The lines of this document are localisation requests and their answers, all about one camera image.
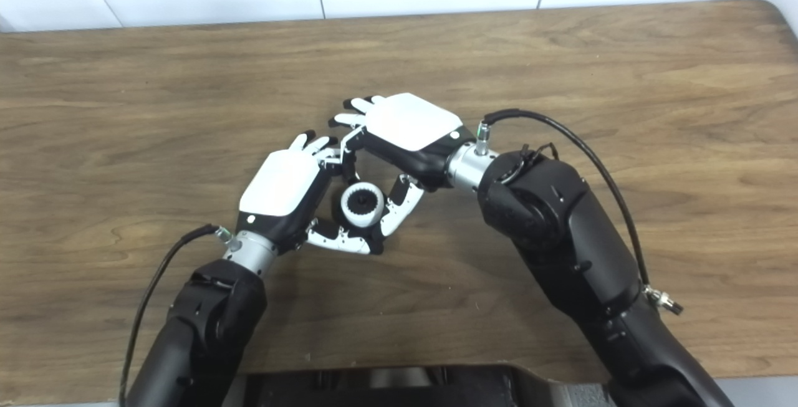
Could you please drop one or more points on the black robot torso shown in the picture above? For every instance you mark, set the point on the black robot torso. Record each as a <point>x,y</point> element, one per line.
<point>405,388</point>

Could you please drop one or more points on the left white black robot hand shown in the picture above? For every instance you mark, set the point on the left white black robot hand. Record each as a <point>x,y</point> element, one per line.
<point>283,186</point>

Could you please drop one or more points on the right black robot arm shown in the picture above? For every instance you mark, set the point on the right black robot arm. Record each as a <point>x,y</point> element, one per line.
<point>567,232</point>

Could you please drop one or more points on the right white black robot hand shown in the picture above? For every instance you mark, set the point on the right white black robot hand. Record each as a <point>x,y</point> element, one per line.
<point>411,123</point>

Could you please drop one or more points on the round black plastic part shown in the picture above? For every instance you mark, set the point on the round black plastic part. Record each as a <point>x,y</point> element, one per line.
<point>363,205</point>

